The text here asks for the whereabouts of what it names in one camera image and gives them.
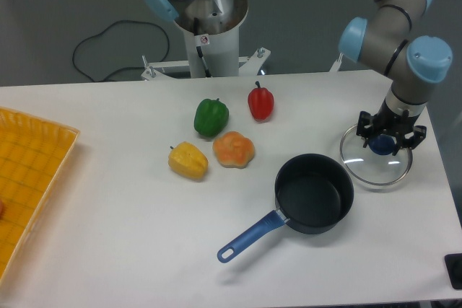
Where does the yellow woven basket tray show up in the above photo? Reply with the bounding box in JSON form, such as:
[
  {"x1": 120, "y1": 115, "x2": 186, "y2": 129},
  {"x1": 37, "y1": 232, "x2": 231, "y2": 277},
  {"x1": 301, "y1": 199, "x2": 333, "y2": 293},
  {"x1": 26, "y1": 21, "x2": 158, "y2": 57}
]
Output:
[{"x1": 1, "y1": 107, "x2": 80, "y2": 281}]

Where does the green bell pepper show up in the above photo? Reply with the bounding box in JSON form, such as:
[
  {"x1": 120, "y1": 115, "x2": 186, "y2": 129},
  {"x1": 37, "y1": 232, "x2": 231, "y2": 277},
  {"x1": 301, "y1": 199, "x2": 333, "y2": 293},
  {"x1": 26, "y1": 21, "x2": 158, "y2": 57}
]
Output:
[{"x1": 193, "y1": 99, "x2": 229, "y2": 138}]

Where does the yellow bell pepper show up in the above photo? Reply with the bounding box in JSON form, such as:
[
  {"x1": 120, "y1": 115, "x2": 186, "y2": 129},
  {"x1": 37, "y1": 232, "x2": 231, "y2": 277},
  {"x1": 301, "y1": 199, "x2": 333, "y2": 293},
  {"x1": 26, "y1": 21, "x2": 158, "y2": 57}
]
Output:
[{"x1": 168, "y1": 141, "x2": 209, "y2": 180}]

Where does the black object at table corner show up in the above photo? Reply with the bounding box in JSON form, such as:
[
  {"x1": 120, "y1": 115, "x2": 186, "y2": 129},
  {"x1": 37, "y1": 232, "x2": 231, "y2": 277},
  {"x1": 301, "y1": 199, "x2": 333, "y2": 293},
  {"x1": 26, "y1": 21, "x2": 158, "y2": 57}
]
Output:
[{"x1": 444, "y1": 253, "x2": 462, "y2": 290}]

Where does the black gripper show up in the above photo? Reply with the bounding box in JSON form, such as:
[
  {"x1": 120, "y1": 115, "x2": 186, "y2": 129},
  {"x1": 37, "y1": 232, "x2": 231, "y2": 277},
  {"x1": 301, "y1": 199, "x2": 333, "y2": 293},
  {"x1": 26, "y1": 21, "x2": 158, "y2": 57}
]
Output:
[{"x1": 356, "y1": 102, "x2": 427, "y2": 156}]

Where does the red bell pepper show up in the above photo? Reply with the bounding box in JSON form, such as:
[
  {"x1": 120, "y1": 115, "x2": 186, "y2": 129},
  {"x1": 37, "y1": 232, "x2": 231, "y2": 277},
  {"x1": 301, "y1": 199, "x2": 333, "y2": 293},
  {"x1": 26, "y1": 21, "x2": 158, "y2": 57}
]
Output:
[{"x1": 248, "y1": 81, "x2": 274, "y2": 121}]

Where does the black cable on floor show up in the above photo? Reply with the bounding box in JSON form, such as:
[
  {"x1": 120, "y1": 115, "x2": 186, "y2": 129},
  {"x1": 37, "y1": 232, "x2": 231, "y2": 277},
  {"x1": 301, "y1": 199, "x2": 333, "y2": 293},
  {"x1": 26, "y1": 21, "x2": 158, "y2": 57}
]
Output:
[{"x1": 72, "y1": 19, "x2": 170, "y2": 83}]

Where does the glass lid with blue knob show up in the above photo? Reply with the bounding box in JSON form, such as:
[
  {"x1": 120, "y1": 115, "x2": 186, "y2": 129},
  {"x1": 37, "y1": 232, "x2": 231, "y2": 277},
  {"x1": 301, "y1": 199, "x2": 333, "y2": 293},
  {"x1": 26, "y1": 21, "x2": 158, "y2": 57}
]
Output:
[{"x1": 339, "y1": 125, "x2": 413, "y2": 188}]

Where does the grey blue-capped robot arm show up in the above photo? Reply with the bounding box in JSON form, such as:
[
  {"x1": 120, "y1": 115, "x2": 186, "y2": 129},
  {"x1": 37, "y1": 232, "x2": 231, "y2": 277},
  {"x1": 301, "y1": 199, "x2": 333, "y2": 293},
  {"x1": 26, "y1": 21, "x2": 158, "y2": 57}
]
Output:
[{"x1": 144, "y1": 0, "x2": 453, "y2": 155}]

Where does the orange bell pepper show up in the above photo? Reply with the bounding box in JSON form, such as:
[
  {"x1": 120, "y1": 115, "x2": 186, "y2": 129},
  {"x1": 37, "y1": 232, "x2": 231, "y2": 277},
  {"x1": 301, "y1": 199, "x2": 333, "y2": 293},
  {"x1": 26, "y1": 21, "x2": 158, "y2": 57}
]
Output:
[{"x1": 212, "y1": 131, "x2": 256, "y2": 169}]

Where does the dark saucepan with blue handle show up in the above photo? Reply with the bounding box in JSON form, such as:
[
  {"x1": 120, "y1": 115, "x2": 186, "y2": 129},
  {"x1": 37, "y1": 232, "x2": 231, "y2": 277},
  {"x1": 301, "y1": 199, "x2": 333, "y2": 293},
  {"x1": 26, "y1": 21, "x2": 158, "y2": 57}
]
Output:
[{"x1": 217, "y1": 154, "x2": 354, "y2": 263}]

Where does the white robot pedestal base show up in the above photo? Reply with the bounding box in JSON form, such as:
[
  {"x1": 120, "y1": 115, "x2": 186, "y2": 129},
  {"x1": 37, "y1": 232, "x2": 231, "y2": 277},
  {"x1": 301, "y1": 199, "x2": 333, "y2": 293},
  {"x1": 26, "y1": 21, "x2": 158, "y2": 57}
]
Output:
[{"x1": 144, "y1": 0, "x2": 271, "y2": 78}]

